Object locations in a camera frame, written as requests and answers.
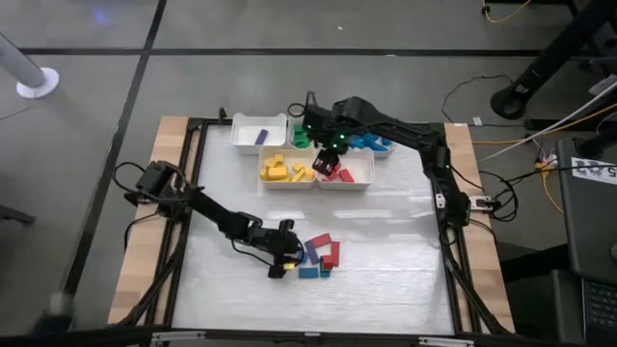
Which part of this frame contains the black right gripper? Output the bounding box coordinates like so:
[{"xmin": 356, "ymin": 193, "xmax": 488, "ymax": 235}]
[{"xmin": 302, "ymin": 95, "xmax": 375, "ymax": 177}]

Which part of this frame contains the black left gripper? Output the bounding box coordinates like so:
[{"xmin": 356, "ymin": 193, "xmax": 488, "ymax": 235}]
[{"xmin": 249, "ymin": 218, "xmax": 306, "ymax": 280}]

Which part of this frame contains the white plastic bin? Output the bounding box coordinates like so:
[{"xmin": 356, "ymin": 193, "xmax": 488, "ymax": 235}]
[
  {"xmin": 258, "ymin": 146, "xmax": 319, "ymax": 191},
  {"xmin": 349, "ymin": 113, "xmax": 400, "ymax": 160},
  {"xmin": 316, "ymin": 146, "xmax": 377, "ymax": 192},
  {"xmin": 231, "ymin": 113, "xmax": 289, "ymax": 157},
  {"xmin": 287, "ymin": 112, "xmax": 314, "ymax": 151}
]

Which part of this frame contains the white table mat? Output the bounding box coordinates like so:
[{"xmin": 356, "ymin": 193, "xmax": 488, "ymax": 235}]
[{"xmin": 171, "ymin": 122, "xmax": 457, "ymax": 336}]

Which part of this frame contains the white connector box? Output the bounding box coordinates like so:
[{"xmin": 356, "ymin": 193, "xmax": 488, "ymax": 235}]
[{"xmin": 468, "ymin": 195, "xmax": 496, "ymax": 212}]

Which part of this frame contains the black floor stand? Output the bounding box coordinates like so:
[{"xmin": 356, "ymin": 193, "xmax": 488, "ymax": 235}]
[{"xmin": 489, "ymin": 0, "xmax": 617, "ymax": 121}]

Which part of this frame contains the white printed label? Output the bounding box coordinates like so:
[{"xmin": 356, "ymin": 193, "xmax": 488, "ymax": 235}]
[{"xmin": 571, "ymin": 156, "xmax": 617, "ymax": 187}]

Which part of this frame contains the black computer case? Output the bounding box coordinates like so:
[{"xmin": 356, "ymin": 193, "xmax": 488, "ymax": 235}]
[{"xmin": 555, "ymin": 137, "xmax": 617, "ymax": 285}]

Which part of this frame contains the grey pole white base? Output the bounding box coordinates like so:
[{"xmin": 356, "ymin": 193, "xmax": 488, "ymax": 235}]
[{"xmin": 0, "ymin": 32, "xmax": 61, "ymax": 101}]

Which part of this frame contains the black keyboard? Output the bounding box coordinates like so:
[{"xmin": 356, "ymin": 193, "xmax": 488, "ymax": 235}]
[{"xmin": 580, "ymin": 277, "xmax": 617, "ymax": 347}]

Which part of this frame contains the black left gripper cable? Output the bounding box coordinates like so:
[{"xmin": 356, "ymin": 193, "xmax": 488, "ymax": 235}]
[{"xmin": 230, "ymin": 239, "xmax": 272, "ymax": 269}]

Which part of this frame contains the black aluminium table frame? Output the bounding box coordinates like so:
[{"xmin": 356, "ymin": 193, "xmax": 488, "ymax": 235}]
[{"xmin": 109, "ymin": 106, "xmax": 516, "ymax": 338}]

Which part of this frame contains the black floor cable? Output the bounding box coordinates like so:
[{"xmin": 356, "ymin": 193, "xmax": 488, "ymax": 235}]
[{"xmin": 441, "ymin": 74, "xmax": 513, "ymax": 124}]

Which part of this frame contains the yellow floor cable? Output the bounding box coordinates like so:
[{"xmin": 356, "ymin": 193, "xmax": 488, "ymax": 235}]
[
  {"xmin": 480, "ymin": 0, "xmax": 533, "ymax": 25},
  {"xmin": 470, "ymin": 102, "xmax": 617, "ymax": 146}
]

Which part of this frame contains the black camera rig crossbar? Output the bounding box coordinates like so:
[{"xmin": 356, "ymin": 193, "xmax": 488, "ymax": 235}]
[{"xmin": 0, "ymin": 325, "xmax": 617, "ymax": 347}]

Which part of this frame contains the yellow power cable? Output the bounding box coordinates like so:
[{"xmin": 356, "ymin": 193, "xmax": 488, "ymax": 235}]
[{"xmin": 533, "ymin": 161, "xmax": 565, "ymax": 216}]

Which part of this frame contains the white cable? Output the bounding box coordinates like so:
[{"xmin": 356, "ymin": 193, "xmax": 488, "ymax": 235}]
[{"xmin": 479, "ymin": 80, "xmax": 617, "ymax": 163}]

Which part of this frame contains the black floor bracket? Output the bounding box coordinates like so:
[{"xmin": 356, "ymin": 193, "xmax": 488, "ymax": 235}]
[{"xmin": 0, "ymin": 204, "xmax": 38, "ymax": 227}]

